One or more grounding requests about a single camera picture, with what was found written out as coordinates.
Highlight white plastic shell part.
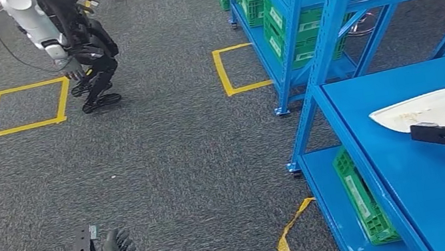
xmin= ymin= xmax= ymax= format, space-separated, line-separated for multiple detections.
xmin=366 ymin=89 xmax=445 ymax=141

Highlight chrome stool base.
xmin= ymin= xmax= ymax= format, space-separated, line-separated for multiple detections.
xmin=344 ymin=11 xmax=376 ymax=38

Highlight yellow floor tape square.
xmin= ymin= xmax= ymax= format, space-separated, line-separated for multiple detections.
xmin=211 ymin=40 xmax=275 ymax=99
xmin=0 ymin=76 xmax=77 ymax=138

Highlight black white humanoid robot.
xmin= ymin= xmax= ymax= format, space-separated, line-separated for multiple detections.
xmin=0 ymin=0 xmax=129 ymax=125

